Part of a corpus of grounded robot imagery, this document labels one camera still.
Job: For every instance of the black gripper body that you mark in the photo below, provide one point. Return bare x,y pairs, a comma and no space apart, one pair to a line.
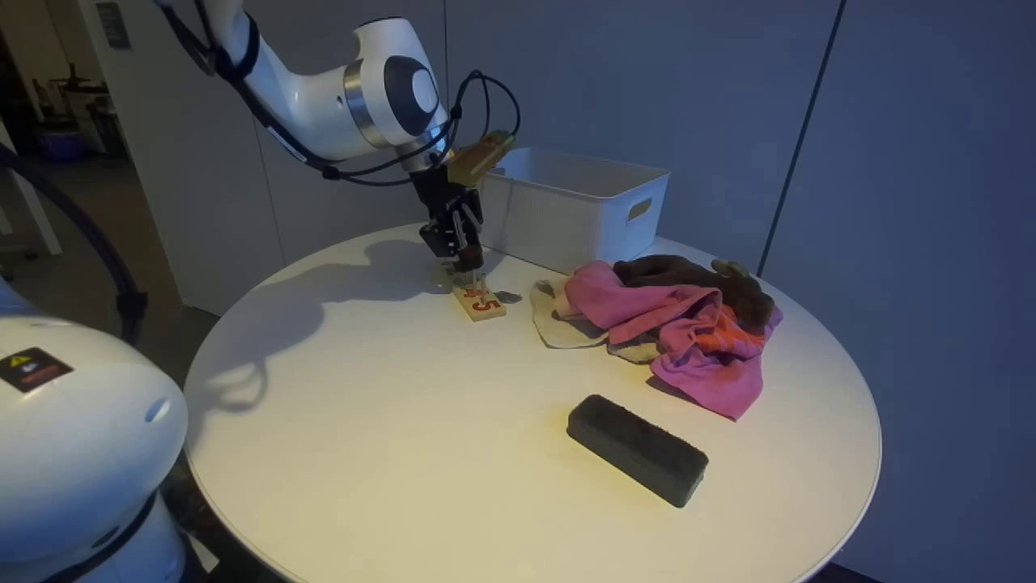
449,206

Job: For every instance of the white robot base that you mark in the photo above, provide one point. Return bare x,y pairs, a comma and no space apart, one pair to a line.
76,464

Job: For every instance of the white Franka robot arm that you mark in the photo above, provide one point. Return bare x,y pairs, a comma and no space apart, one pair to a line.
345,91

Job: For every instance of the wooden numbered peg board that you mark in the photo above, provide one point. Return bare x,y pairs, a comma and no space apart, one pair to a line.
483,302

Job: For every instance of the crumpled silver foil piece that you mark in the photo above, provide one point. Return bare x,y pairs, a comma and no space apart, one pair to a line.
510,296

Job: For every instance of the white plastic bin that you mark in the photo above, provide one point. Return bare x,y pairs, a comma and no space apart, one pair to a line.
583,210

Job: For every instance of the beige cloth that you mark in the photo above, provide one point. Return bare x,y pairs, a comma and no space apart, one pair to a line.
556,317

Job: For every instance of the white cabinet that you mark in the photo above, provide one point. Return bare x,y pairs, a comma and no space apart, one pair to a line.
205,206

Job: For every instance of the pink cloth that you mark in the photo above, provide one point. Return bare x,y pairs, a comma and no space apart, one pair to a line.
691,335

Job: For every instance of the brown cloth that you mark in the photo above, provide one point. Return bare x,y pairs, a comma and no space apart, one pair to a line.
732,285

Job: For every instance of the black rectangular block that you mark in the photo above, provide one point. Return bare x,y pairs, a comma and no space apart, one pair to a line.
636,449

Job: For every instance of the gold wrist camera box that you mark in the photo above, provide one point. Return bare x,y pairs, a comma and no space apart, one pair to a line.
479,161

